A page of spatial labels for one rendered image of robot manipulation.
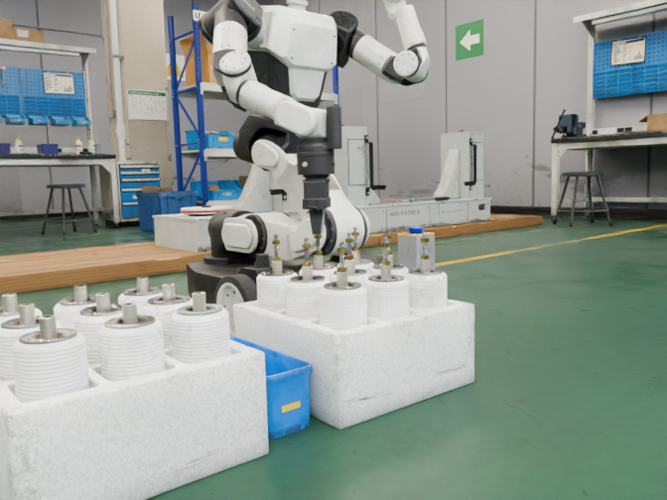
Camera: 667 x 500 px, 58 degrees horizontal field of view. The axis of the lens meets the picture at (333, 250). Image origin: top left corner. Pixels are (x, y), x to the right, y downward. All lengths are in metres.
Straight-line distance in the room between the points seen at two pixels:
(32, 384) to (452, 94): 7.02
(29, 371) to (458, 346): 0.84
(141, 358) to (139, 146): 6.77
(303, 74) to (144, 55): 6.06
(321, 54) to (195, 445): 1.26
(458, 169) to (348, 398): 3.99
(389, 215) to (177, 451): 3.37
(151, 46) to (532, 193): 4.76
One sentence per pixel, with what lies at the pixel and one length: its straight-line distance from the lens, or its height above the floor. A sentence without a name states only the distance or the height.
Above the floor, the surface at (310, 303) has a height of 0.21.
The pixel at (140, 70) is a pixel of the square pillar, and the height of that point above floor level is 1.78.
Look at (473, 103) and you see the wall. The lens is 7.43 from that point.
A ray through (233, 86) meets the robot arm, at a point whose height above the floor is 0.69.
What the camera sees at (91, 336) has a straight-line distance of 1.07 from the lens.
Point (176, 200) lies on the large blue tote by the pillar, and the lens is 5.84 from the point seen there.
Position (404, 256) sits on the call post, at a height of 0.26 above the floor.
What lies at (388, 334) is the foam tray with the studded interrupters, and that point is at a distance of 1.19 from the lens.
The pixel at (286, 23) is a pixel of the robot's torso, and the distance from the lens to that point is 1.82.
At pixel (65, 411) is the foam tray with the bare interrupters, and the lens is 0.91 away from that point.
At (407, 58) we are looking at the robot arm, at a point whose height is 0.82.
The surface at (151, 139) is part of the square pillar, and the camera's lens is 7.74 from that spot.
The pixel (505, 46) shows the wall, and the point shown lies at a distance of 7.27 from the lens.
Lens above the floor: 0.47
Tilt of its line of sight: 7 degrees down
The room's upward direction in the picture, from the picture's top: 2 degrees counter-clockwise
